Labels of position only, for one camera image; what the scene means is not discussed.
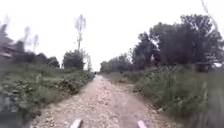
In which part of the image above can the row of dark trees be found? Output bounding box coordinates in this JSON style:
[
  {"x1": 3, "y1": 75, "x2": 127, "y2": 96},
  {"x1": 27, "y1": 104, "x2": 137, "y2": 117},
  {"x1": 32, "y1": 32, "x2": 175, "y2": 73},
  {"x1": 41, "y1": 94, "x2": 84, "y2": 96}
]
[{"x1": 99, "y1": 13, "x2": 224, "y2": 75}]

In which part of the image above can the tall grass verge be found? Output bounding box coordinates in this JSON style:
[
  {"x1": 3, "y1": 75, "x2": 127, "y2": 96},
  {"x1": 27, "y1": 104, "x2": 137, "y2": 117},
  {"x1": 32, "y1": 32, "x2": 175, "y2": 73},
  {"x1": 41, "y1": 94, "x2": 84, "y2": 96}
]
[{"x1": 101, "y1": 63, "x2": 224, "y2": 128}]

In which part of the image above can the pale gravel dirt path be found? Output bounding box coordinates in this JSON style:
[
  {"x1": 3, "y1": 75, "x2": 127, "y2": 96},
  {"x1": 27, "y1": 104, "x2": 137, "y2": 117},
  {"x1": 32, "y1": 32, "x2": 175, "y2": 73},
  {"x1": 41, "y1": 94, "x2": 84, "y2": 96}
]
[{"x1": 29, "y1": 74, "x2": 183, "y2": 128}]

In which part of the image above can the green weedy verge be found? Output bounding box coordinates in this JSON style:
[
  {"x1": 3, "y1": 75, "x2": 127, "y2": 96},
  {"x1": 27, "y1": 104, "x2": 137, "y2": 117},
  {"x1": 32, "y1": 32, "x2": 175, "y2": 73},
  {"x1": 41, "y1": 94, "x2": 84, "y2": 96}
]
[{"x1": 0, "y1": 63, "x2": 96, "y2": 128}]

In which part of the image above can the tall thin bare tree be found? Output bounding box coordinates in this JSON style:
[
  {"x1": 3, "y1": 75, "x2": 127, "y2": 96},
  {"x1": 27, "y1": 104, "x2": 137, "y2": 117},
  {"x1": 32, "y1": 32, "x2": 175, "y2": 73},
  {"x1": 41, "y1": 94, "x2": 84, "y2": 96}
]
[{"x1": 74, "y1": 13, "x2": 88, "y2": 53}]

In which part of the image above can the robot's own part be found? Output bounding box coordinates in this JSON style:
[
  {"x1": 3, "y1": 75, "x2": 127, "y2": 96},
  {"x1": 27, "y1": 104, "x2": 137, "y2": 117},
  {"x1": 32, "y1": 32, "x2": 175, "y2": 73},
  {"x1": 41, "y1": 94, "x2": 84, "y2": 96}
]
[
  {"x1": 136, "y1": 119, "x2": 148, "y2": 128},
  {"x1": 69, "y1": 118, "x2": 84, "y2": 128}
]

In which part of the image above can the row of dark bushes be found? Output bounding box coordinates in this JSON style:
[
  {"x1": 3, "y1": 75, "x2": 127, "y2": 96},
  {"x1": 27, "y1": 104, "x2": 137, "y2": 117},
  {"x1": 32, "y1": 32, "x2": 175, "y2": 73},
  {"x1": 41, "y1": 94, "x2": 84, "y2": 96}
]
[{"x1": 0, "y1": 23, "x2": 62, "y2": 70}]

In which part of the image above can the dark round bushy tree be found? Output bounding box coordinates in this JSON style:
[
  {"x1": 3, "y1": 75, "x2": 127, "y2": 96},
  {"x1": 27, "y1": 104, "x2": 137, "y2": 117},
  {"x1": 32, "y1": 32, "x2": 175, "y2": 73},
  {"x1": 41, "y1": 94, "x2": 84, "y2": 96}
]
[{"x1": 61, "y1": 49, "x2": 86, "y2": 71}]

